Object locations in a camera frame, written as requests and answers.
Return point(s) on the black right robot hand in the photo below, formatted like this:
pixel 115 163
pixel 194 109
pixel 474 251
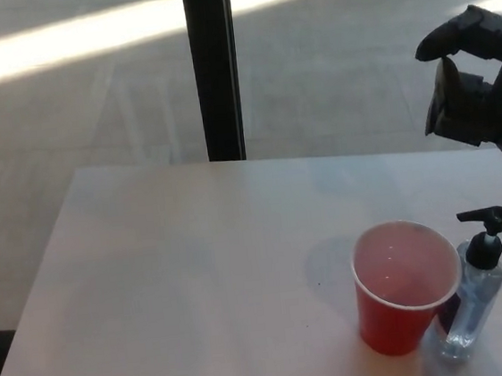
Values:
pixel 499 94

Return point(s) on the clear hand soap pump bottle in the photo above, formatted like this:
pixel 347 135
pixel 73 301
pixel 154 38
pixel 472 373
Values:
pixel 472 304

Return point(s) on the red plastic cup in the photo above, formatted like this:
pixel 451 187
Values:
pixel 391 321

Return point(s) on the black vertical window post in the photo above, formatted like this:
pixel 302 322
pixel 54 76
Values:
pixel 215 66

